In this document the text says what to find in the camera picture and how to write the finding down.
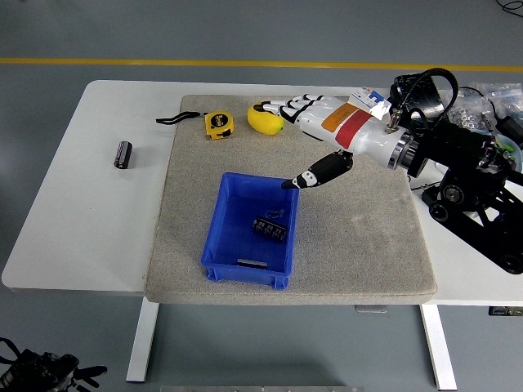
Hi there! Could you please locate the white blue circuit breaker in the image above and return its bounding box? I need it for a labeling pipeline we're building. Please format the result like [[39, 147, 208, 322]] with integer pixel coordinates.
[[349, 87, 392, 122]]

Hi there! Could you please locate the clear plastic bag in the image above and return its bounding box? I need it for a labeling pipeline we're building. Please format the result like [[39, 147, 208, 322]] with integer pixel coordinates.
[[469, 81, 523, 119]]

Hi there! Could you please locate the clear bag of metal nuts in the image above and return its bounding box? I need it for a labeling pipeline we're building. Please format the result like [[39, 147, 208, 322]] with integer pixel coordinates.
[[447, 87, 498, 131]]

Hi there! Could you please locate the black floor cable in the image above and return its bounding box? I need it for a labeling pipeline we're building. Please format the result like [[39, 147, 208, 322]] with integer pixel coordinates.
[[495, 0, 523, 17]]

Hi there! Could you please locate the blue plastic box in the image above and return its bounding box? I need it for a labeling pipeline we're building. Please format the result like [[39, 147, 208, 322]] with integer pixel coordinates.
[[201, 171, 302, 290]]

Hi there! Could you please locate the black wrapped device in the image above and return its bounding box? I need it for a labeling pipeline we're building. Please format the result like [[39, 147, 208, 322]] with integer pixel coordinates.
[[387, 73, 450, 123]]

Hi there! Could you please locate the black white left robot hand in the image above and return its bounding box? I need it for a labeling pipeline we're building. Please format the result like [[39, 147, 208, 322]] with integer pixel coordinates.
[[38, 354, 108, 392]]

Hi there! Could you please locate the dark brown cylindrical battery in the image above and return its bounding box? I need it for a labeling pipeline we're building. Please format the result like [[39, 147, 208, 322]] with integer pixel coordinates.
[[113, 140, 134, 170], [251, 215, 288, 243], [236, 257, 270, 270]]

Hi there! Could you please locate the white table leg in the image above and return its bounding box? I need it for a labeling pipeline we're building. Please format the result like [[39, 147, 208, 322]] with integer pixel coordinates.
[[419, 304, 458, 391], [125, 301, 160, 384]]

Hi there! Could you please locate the light blue bowl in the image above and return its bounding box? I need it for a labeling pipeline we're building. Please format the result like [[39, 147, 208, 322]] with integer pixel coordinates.
[[492, 134, 523, 172]]

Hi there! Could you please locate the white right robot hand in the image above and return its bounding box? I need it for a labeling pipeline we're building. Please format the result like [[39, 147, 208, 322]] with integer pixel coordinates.
[[253, 92, 408, 192]]

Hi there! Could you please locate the black power adapter with cable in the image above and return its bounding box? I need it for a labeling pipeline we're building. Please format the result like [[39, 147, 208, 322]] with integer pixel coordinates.
[[456, 85, 523, 144]]

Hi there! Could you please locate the yellow tape measure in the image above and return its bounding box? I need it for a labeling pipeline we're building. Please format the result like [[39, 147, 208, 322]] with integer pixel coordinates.
[[154, 109, 236, 142]]

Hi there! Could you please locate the yellow lemon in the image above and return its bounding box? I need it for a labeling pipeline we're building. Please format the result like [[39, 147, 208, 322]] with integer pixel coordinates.
[[246, 102, 285, 136]]

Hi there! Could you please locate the grey-brown felt mat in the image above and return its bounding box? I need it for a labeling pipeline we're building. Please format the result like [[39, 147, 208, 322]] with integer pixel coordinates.
[[143, 95, 438, 305]]

